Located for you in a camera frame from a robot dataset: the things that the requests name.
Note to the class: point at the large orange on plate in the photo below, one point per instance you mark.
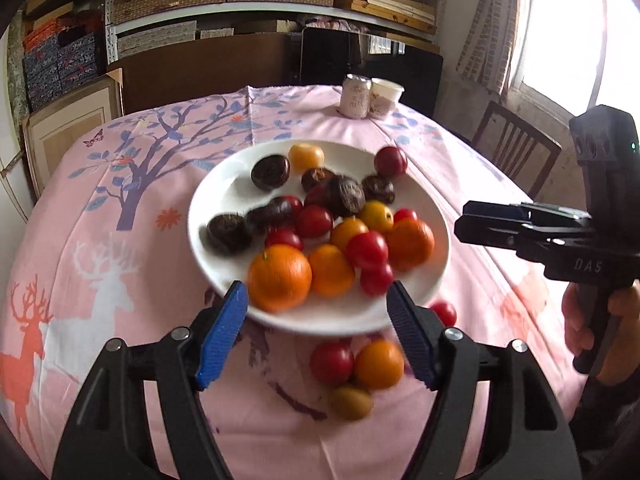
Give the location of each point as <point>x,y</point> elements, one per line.
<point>410,243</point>

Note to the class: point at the framed panel leaning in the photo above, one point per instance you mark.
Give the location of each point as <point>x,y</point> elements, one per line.
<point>52,131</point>

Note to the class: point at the pink drink can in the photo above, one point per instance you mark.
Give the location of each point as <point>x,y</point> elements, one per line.
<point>355,96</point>

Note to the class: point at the dark brown board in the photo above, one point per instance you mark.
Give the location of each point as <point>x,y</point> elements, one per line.
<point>193,69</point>

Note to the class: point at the patterned curtain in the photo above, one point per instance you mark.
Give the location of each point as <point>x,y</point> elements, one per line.
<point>494,44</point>

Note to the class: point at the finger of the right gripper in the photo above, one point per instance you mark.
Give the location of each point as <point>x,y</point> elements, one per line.
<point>489,231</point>
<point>482,210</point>

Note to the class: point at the red cherry tomato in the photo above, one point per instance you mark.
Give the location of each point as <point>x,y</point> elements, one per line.
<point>446,312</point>
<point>331,363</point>

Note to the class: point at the dark wooden chair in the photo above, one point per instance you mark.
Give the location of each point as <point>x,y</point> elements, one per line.
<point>516,144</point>

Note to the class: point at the pink deer tablecloth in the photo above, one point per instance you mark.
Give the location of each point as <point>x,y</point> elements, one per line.
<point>112,250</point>

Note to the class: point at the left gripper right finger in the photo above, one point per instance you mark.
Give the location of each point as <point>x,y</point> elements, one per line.
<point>447,362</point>

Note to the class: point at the dark passion fruit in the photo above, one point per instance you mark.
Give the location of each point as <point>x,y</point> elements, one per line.
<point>271,172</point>

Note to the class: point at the yellow-green small fruit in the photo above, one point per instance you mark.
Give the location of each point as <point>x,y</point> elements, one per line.
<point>350,402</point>

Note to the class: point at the large red plum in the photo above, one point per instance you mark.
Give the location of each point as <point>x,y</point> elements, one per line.
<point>390,162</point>

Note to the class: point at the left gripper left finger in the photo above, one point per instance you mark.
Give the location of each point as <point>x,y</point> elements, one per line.
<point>187,360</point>

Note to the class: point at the white paper cup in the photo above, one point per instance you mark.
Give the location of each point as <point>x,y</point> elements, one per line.
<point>384,97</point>

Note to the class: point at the white shelving unit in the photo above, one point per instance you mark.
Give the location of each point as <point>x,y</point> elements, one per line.
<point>113,31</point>

